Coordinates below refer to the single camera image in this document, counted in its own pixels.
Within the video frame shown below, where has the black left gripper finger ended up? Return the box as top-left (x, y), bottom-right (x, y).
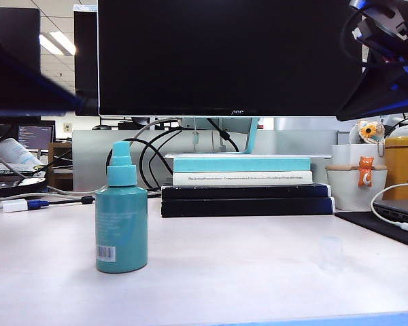
top-left (0, 19), bottom-right (86, 118)

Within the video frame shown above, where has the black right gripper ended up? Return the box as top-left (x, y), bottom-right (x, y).
top-left (336, 0), bottom-right (408, 122)

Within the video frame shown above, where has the clear plastic sprayer lid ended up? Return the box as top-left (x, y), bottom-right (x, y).
top-left (319, 236), bottom-right (343, 271)

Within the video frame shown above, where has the teal spray bottle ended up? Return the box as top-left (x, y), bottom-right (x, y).
top-left (95, 141), bottom-right (149, 274)

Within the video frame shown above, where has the sunflower plush toy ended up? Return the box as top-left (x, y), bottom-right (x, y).
top-left (348, 118), bottom-right (387, 158)

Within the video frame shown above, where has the white plush toy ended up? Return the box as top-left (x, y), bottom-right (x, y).
top-left (380, 111), bottom-right (408, 139)

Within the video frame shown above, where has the background monitor showing code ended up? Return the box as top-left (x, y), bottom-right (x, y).
top-left (18, 124), bottom-right (54, 152)

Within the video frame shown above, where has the black monitor wide bezel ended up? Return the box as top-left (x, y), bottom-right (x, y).
top-left (0, 6), bottom-right (41, 118)

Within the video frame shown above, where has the ceiling light panel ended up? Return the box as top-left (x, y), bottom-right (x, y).
top-left (39, 32), bottom-right (77, 57)

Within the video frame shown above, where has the yellow tin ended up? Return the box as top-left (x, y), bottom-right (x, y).
top-left (382, 135), bottom-right (408, 201)

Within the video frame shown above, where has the white square container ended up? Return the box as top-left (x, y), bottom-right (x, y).
top-left (331, 144), bottom-right (386, 167)

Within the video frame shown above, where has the wooden cabinet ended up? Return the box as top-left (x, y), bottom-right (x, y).
top-left (47, 142), bottom-right (74, 191)

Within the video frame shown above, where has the black monitor tall narrow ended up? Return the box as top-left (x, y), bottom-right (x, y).
top-left (73, 5), bottom-right (99, 116)

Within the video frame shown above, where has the stack of magazines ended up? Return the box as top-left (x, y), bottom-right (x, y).
top-left (0, 162), bottom-right (47, 179)

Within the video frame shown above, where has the orange cat figurine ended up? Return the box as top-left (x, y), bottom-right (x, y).
top-left (357, 156), bottom-right (375, 188)

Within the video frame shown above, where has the black dish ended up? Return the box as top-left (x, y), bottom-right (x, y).
top-left (0, 175), bottom-right (48, 198)

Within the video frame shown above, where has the white pot with fox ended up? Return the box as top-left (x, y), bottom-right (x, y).
top-left (325, 164), bottom-right (388, 211)

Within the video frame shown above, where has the grey laptop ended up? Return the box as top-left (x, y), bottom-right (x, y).
top-left (373, 198), bottom-right (408, 229)

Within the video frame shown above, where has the white adapter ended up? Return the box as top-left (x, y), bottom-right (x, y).
top-left (1, 199), bottom-right (29, 213)

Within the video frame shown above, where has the black desk mat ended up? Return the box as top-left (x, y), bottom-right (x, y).
top-left (335, 211), bottom-right (408, 251)

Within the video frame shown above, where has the teal and silver monitor stand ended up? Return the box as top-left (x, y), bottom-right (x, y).
top-left (165, 116), bottom-right (333, 160)

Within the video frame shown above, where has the teal book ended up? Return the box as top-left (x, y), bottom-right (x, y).
top-left (172, 158), bottom-right (312, 173)

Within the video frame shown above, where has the white book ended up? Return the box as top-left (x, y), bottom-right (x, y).
top-left (172, 170), bottom-right (313, 186)

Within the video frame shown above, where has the black AOC monitor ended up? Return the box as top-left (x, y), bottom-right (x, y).
top-left (97, 0), bottom-right (372, 117)

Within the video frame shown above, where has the dark navy book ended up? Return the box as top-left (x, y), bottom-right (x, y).
top-left (160, 183), bottom-right (333, 200)
top-left (160, 196), bottom-right (336, 218)

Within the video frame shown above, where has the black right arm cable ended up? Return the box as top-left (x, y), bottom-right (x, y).
top-left (340, 5), bottom-right (373, 66)

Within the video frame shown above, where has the white charging cable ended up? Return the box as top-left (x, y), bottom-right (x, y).
top-left (370, 183), bottom-right (408, 234)

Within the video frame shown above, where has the blue plug black cable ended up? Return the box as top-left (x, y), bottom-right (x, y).
top-left (27, 195), bottom-right (97, 209)

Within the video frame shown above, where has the grey cable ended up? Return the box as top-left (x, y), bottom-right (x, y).
top-left (47, 117), bottom-right (183, 198)

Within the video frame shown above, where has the black looped cable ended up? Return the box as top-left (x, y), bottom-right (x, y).
top-left (138, 130), bottom-right (183, 191)
top-left (126, 128), bottom-right (183, 198)

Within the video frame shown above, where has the black monitor cable with ferrite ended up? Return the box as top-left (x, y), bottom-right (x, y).
top-left (206, 117), bottom-right (241, 153)

